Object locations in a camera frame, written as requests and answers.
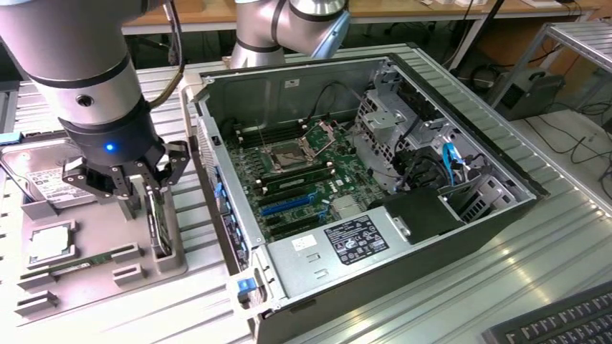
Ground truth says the green RAM stick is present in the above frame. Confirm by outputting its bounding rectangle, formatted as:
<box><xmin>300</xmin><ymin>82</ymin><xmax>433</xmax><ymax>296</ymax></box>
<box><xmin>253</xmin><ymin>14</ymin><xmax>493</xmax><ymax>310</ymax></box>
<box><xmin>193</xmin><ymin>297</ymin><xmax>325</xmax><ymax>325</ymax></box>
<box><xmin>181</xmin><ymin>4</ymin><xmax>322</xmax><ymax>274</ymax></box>
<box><xmin>21</xmin><ymin>249</ymin><xmax>118</xmax><ymax>280</ymax></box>
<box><xmin>262</xmin><ymin>171</ymin><xmax>330</xmax><ymax>191</ymax></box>

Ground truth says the black floor device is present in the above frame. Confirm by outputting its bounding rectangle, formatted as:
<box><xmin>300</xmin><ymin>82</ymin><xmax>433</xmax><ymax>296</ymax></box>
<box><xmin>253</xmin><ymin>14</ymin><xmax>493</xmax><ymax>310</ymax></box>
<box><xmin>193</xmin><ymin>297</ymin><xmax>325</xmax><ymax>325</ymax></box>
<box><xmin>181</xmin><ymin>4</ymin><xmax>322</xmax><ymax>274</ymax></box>
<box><xmin>496</xmin><ymin>70</ymin><xmax>568</xmax><ymax>121</ymax></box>

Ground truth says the CPU socket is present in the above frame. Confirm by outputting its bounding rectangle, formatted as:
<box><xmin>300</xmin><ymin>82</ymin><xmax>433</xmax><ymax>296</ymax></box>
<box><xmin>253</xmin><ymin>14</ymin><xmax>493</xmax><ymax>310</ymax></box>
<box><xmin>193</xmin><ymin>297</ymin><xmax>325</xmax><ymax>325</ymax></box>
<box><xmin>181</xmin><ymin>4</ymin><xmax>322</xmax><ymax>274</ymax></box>
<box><xmin>262</xmin><ymin>141</ymin><xmax>316</xmax><ymax>173</ymax></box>

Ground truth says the blue wire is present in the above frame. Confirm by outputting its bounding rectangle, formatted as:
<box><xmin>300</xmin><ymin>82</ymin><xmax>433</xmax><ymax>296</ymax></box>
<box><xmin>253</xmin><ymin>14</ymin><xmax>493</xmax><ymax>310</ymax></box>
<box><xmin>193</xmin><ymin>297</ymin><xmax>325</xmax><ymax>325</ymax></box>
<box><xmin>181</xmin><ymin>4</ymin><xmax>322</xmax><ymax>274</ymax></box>
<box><xmin>441</xmin><ymin>142</ymin><xmax>468</xmax><ymax>187</ymax></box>

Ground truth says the silver CPU chip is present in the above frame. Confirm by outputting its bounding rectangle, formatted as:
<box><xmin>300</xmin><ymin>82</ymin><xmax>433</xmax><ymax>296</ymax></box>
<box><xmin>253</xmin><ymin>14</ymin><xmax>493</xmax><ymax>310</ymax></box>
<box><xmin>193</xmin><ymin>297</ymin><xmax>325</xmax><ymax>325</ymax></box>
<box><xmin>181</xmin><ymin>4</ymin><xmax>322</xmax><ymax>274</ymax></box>
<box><xmin>29</xmin><ymin>227</ymin><xmax>73</xmax><ymax>265</ymax></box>

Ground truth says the black loose cable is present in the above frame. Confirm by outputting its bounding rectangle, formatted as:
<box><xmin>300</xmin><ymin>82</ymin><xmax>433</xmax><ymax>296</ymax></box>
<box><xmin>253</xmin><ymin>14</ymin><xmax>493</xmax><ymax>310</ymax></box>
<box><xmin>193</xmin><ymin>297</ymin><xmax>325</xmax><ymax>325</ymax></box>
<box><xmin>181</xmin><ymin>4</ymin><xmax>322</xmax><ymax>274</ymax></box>
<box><xmin>522</xmin><ymin>102</ymin><xmax>612</xmax><ymax>173</ymax></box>

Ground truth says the silver chipset heat sink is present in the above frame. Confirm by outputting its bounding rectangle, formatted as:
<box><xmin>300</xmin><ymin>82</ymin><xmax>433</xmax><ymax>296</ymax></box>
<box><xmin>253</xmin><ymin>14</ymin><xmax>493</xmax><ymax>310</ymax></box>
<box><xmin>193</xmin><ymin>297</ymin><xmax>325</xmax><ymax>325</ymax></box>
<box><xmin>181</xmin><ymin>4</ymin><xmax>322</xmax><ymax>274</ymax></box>
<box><xmin>332</xmin><ymin>196</ymin><xmax>366</xmax><ymax>218</ymax></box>

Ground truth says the blue expansion slot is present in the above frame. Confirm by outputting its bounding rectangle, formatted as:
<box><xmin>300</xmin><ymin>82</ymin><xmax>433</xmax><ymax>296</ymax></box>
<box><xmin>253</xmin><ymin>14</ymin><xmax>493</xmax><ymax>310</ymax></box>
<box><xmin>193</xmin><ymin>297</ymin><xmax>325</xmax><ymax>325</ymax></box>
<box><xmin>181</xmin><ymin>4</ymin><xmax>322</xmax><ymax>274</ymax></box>
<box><xmin>258</xmin><ymin>191</ymin><xmax>314</xmax><ymax>216</ymax></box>

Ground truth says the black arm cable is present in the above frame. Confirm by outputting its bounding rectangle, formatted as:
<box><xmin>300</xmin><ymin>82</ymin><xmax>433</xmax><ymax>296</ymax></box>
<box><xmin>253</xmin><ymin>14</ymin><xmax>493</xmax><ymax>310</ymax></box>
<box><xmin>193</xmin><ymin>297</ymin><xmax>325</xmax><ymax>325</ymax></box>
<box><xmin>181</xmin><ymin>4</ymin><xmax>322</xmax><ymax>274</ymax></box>
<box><xmin>145</xmin><ymin>0</ymin><xmax>188</xmax><ymax>108</ymax></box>

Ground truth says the silver disk bay cage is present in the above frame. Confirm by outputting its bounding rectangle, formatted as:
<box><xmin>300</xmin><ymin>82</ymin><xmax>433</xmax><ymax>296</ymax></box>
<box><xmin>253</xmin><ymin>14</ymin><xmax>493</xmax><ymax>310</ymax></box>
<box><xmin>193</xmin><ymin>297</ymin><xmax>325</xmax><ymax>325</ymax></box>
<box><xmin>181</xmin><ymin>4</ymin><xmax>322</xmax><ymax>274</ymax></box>
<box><xmin>356</xmin><ymin>64</ymin><xmax>450</xmax><ymax>187</ymax></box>

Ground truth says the black looped wire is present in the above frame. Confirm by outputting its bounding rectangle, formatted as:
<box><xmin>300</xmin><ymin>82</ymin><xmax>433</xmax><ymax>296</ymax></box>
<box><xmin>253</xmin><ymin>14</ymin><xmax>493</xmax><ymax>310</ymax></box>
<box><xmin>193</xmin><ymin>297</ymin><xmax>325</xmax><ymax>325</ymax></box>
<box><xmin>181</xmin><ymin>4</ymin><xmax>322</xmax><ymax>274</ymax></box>
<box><xmin>305</xmin><ymin>81</ymin><xmax>369</xmax><ymax>123</ymax></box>

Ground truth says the grey parts rack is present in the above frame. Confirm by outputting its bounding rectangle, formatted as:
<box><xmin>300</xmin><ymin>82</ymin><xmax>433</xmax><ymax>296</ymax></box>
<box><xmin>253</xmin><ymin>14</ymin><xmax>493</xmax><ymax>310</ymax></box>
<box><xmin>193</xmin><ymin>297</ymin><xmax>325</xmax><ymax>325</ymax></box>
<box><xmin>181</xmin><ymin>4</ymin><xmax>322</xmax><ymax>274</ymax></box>
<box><xmin>12</xmin><ymin>173</ymin><xmax>188</xmax><ymax>328</ymax></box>

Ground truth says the metal socket cover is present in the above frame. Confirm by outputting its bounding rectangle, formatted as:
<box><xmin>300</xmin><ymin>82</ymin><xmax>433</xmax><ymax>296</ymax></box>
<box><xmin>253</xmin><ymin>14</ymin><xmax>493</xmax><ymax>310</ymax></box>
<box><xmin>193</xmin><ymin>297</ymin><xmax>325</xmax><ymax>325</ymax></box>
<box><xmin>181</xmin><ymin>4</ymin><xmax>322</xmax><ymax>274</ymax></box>
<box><xmin>296</xmin><ymin>120</ymin><xmax>336</xmax><ymax>161</ymax></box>

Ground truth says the metal slat shelf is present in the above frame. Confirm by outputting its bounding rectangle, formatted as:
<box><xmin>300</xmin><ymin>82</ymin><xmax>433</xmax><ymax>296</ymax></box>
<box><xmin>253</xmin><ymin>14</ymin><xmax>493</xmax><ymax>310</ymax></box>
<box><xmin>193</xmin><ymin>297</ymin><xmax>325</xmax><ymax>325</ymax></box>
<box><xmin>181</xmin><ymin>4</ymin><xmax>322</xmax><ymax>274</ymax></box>
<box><xmin>486</xmin><ymin>21</ymin><xmax>612</xmax><ymax>108</ymax></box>

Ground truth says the open PC case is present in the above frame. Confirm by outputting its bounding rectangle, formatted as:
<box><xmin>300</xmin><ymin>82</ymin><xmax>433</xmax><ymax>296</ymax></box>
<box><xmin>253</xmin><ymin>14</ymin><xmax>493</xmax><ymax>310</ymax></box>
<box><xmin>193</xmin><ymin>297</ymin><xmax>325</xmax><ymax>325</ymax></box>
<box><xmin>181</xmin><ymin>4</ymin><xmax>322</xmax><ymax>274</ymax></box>
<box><xmin>178</xmin><ymin>52</ymin><xmax>550</xmax><ymax>344</ymax></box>

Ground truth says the black fan shroud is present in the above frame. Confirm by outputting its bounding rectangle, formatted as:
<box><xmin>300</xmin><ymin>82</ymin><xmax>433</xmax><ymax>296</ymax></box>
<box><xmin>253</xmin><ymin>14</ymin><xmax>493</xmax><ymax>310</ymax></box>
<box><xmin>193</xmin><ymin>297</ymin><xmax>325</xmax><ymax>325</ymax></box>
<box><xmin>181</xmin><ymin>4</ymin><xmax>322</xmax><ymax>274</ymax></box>
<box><xmin>381</xmin><ymin>188</ymin><xmax>468</xmax><ymax>247</ymax></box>

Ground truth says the green motherboard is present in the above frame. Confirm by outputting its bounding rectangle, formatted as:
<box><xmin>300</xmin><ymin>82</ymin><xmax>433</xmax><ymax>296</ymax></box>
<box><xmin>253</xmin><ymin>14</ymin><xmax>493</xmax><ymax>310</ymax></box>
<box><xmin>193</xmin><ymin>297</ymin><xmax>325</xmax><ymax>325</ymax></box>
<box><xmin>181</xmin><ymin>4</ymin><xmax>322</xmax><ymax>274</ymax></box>
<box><xmin>224</xmin><ymin>118</ymin><xmax>389</xmax><ymax>244</ymax></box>

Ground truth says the silver hard disk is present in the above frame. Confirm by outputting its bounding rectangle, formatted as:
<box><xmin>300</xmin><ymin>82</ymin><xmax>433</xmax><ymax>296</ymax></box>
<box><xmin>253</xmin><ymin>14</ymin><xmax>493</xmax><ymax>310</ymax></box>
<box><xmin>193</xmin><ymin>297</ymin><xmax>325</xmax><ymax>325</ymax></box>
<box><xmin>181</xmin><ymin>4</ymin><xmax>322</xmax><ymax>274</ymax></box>
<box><xmin>0</xmin><ymin>138</ymin><xmax>100</xmax><ymax>211</ymax></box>

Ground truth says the wooden desk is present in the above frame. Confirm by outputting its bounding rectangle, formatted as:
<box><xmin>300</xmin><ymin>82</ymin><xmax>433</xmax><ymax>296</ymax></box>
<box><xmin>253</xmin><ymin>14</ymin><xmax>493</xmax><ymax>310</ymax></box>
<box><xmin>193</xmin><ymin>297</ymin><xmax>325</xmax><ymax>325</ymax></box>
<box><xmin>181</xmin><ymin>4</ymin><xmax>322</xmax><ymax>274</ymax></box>
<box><xmin>121</xmin><ymin>0</ymin><xmax>601</xmax><ymax>72</ymax></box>

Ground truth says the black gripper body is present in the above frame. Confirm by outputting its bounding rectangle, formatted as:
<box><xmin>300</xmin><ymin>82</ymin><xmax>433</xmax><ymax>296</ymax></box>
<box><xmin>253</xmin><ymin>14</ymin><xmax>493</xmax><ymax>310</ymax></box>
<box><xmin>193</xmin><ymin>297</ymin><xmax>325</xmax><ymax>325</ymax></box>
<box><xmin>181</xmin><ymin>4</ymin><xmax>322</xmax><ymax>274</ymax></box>
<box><xmin>57</xmin><ymin>101</ymin><xmax>168</xmax><ymax>171</ymax></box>

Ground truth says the silver power supply unit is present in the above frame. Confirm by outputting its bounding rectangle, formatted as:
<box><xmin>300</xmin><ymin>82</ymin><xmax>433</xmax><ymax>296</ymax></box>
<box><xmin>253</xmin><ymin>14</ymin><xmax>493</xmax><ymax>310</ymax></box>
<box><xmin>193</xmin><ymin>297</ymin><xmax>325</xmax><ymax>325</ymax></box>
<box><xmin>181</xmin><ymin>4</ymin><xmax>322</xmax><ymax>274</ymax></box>
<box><xmin>264</xmin><ymin>206</ymin><xmax>417</xmax><ymax>301</ymax></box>

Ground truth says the black cable coil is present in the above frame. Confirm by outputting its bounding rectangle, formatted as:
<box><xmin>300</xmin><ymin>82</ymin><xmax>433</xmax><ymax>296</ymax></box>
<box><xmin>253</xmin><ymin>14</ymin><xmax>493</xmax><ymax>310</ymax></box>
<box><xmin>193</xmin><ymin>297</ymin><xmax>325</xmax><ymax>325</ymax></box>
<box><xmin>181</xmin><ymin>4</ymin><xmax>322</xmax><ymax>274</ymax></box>
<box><xmin>470</xmin><ymin>63</ymin><xmax>502</xmax><ymax>91</ymax></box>

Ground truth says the black keyboard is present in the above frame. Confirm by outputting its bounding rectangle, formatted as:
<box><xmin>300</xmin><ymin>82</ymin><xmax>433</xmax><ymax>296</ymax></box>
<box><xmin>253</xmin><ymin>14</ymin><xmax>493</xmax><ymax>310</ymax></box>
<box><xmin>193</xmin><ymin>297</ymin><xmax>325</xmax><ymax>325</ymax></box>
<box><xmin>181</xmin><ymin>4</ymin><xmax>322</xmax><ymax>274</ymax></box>
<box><xmin>480</xmin><ymin>286</ymin><xmax>612</xmax><ymax>344</ymax></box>

